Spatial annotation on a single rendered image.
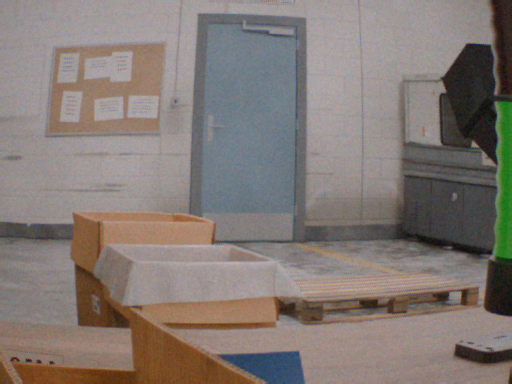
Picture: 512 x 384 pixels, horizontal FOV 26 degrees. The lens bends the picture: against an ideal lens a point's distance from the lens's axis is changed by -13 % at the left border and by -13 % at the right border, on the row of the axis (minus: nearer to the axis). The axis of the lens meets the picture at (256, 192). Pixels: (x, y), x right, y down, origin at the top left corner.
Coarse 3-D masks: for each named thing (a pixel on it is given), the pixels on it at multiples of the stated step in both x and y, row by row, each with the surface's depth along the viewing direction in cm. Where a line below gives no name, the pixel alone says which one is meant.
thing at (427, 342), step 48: (0, 336) 91; (48, 336) 94; (96, 336) 97; (192, 336) 101; (240, 336) 103; (288, 336) 103; (336, 336) 103; (384, 336) 101; (432, 336) 100; (480, 336) 97
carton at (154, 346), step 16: (144, 320) 67; (144, 336) 67; (160, 336) 63; (176, 336) 61; (0, 352) 50; (16, 352) 67; (32, 352) 68; (144, 352) 67; (160, 352) 64; (176, 352) 61; (192, 352) 58; (208, 352) 56; (0, 368) 49; (16, 368) 67; (32, 368) 67; (48, 368) 68; (64, 368) 68; (80, 368) 68; (96, 368) 69; (112, 368) 69; (144, 368) 67; (160, 368) 64; (176, 368) 61; (192, 368) 58; (208, 368) 56; (224, 368) 53; (240, 368) 52
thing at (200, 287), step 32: (128, 256) 401; (160, 256) 446; (192, 256) 449; (224, 256) 453; (256, 256) 425; (128, 288) 384; (160, 288) 389; (192, 288) 392; (224, 288) 395; (256, 288) 398; (288, 288) 400; (128, 320) 406; (160, 320) 390; (192, 320) 393; (224, 320) 396; (256, 320) 399
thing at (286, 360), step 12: (228, 360) 67; (240, 360) 67; (252, 360) 67; (264, 360) 68; (276, 360) 68; (288, 360) 68; (300, 360) 68; (252, 372) 67; (264, 372) 67; (276, 372) 68; (288, 372) 68; (300, 372) 68
